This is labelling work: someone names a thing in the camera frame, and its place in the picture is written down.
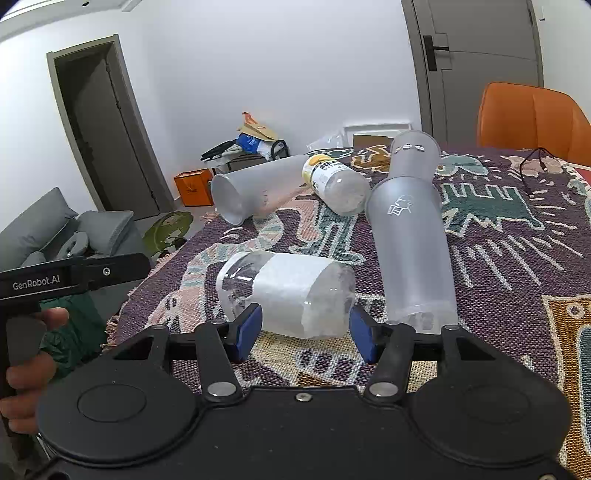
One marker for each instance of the black shelf rack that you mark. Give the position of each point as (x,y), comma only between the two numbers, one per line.
(279,150)

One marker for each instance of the person's green clothing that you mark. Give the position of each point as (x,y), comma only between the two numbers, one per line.
(78,332)

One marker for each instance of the white foam frame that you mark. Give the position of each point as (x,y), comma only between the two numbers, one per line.
(374,127)

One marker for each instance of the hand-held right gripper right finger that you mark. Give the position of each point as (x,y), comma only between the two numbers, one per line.
(364,337)

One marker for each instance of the clear plastic bag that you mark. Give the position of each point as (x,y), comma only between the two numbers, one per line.
(330,141)

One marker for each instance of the brown cardboard piece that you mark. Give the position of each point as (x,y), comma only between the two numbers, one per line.
(371,141)

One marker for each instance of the orange box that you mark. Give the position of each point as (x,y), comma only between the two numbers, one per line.
(194,188)

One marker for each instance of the blue and white bag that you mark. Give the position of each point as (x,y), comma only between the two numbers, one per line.
(249,143)

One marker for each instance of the person's left hand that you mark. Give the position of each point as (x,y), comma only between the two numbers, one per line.
(27,374)

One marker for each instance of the grey door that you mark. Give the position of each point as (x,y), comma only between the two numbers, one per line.
(485,60)

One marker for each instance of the large frosted plastic cup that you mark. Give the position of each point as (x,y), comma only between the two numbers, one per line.
(258,187)

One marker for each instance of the yellow label plastic cup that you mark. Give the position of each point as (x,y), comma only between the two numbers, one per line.
(334,184)

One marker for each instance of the printed woven blanket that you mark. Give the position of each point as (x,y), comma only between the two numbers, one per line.
(508,240)

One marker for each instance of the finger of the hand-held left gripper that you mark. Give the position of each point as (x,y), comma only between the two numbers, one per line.
(120,270)

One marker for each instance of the paper bag with orange print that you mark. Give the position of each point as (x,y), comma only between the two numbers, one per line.
(256,127)

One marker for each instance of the clear cup with white label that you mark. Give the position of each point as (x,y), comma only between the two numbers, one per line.
(286,290)

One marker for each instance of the frosted cup with white logo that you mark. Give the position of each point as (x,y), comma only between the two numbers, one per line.
(411,249)

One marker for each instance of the dark doorway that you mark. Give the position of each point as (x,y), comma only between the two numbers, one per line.
(111,129)

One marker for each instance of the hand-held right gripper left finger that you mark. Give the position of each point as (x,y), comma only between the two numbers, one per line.
(248,330)

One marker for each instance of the frosted cup with rim marks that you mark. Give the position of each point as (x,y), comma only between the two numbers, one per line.
(414,159)

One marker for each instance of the orange chair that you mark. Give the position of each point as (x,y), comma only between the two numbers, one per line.
(531,120)

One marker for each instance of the grey sofa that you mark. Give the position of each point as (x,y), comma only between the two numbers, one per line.
(32,226)

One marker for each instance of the grey neck pillow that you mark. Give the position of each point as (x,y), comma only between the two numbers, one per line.
(74,244)

